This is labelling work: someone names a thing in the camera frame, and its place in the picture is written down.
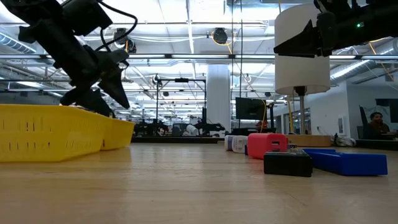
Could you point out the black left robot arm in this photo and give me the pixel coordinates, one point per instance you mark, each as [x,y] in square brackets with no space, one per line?
[25,9]

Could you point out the dark wall screen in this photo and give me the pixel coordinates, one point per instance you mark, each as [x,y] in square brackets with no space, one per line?
[387,109]

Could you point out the black table edge frame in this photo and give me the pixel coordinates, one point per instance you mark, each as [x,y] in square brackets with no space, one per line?
[174,140]

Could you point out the white roll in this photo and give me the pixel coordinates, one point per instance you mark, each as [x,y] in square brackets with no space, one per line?
[192,129]

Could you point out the white and purple wall charger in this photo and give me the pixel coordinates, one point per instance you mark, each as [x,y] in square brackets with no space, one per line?
[240,144]
[228,143]

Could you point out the large yellow plastic basket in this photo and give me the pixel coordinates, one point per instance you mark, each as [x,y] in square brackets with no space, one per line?
[49,133]

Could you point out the red cube wall charger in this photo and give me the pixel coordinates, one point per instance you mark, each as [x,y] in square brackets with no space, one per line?
[264,146]

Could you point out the black digital timer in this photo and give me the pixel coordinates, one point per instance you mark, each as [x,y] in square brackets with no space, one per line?
[287,163]

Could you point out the black office chair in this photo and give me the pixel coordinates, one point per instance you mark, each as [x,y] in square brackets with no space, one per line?
[362,121]

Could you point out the blue digital timer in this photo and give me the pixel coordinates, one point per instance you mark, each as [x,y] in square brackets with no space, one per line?
[348,161]

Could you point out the black background robot arm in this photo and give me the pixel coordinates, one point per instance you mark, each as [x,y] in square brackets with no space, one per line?
[149,128]
[213,127]

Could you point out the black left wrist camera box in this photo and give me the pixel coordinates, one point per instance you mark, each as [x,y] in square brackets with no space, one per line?
[87,15]

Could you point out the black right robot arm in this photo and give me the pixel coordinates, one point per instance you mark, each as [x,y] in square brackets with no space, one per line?
[385,21]

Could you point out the black monitor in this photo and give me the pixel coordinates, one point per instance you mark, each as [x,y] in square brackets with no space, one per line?
[250,108]

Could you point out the person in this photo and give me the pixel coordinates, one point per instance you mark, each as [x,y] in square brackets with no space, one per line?
[377,126]

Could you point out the white pillar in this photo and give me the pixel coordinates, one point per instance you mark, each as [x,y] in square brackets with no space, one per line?
[218,96]

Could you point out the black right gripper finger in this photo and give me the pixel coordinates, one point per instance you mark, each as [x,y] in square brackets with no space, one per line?
[303,42]

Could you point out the black background rig frame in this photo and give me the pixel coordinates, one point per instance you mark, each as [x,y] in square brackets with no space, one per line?
[182,80]

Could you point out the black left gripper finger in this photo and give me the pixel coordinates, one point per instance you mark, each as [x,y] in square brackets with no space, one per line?
[90,101]
[113,81]

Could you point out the white shade wooden base lamp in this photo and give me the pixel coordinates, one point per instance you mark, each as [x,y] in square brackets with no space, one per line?
[298,71]

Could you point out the small yellow plastic basket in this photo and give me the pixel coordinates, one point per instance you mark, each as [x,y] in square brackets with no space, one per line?
[119,135]

